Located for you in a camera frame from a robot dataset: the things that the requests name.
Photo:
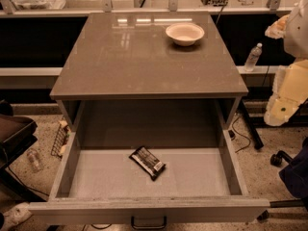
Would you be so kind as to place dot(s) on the clear bottle on floor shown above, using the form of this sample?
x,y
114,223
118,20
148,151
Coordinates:
x,y
34,160

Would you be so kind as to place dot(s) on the black office chair left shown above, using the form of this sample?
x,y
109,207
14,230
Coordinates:
x,y
16,136

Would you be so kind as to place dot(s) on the grey counter cabinet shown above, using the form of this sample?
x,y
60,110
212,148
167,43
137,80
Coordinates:
x,y
130,56

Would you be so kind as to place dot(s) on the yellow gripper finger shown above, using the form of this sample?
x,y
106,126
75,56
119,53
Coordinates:
x,y
289,91

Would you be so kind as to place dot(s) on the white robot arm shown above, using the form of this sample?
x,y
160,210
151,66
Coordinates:
x,y
293,29

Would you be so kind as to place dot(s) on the clear water bottle on ledge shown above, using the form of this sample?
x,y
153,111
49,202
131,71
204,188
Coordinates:
x,y
253,57

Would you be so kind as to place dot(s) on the black drawer handle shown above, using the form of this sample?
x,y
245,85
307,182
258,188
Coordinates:
x,y
146,225

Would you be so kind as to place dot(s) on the open grey top drawer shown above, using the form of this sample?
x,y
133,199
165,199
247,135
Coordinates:
x,y
97,182

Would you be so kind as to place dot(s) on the wire basket on floor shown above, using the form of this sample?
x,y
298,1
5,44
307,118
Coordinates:
x,y
61,139

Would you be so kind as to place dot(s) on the black chair base right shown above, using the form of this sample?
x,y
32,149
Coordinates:
x,y
294,176

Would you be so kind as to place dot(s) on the white paper bowl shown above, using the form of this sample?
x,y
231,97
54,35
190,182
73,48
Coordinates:
x,y
185,33

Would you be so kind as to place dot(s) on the black rxbar chocolate wrapper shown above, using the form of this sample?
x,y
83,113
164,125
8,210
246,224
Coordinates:
x,y
148,162

